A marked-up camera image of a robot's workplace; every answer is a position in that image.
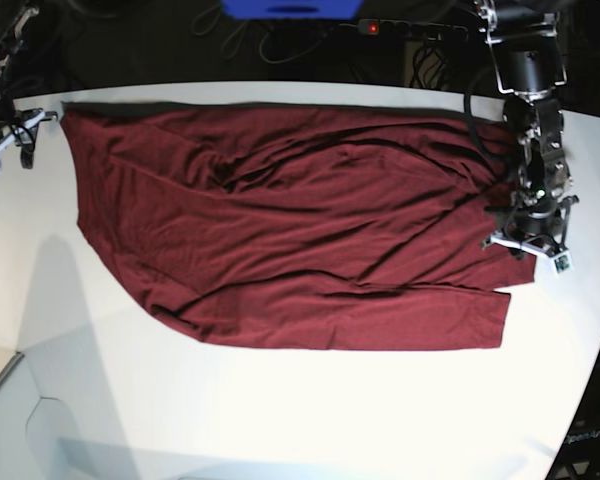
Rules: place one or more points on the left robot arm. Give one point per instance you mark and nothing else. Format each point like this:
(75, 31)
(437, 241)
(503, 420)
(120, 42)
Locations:
(522, 39)

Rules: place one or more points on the dark red t-shirt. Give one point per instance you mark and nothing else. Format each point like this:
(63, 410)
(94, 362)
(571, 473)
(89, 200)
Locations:
(298, 227)

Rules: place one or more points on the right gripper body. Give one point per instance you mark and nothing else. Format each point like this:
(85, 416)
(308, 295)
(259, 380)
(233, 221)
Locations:
(22, 131)

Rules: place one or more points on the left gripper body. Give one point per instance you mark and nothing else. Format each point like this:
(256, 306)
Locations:
(539, 230)

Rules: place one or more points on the black power strip red light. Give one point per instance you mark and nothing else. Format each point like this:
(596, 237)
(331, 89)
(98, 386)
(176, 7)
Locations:
(408, 31)

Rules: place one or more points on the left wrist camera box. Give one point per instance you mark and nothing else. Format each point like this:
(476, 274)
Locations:
(561, 262)

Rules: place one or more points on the blue box at top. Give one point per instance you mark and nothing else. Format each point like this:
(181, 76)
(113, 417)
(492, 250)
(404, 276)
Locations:
(290, 9)

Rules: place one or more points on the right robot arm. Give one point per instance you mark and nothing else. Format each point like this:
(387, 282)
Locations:
(14, 15)

